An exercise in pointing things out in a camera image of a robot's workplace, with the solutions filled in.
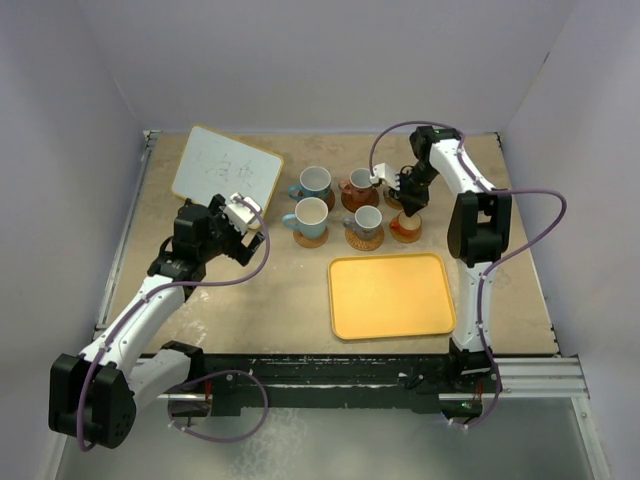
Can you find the aluminium table edge rail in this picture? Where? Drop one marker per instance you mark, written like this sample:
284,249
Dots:
151,138

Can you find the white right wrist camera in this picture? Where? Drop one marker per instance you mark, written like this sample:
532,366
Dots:
384,174

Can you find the small grey cup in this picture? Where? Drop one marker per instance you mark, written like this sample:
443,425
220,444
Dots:
388,191

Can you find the dark brown wooden coaster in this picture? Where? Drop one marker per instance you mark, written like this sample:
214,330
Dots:
352,205
331,200

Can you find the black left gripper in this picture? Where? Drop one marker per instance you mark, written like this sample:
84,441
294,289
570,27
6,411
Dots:
237,251

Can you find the orange white mug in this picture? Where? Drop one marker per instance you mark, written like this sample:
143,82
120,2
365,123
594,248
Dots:
358,184

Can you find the light wooden round coaster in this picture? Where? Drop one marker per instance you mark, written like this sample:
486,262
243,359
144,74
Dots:
412,237

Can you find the yellow framed whiteboard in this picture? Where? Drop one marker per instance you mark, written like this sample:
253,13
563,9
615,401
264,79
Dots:
215,163

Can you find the large light blue mug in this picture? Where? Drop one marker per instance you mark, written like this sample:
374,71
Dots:
309,218

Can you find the black aluminium robot base frame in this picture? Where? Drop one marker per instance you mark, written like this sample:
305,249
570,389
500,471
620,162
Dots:
416,382

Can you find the small orange cup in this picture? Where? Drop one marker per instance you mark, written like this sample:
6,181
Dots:
405,223

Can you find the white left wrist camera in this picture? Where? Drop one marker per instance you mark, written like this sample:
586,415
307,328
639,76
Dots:
243,212

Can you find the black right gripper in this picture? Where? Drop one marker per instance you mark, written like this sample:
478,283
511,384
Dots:
412,203

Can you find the small woven rattan coaster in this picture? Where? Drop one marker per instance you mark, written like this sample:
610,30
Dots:
309,243

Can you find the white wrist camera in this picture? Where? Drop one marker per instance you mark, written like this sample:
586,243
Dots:
384,174
243,212

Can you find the blue patterned mug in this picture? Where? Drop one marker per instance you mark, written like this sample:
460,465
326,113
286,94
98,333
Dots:
314,181

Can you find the yellow plastic tray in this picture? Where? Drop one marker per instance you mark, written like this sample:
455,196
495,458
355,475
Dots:
390,296

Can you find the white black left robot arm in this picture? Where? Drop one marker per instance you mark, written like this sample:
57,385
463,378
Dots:
130,320

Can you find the large woven rattan coaster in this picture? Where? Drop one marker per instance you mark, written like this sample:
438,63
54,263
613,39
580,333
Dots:
365,245

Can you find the grey blue mug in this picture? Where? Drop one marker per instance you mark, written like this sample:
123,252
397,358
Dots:
366,222

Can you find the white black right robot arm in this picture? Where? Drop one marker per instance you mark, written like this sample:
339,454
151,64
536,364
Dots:
477,236

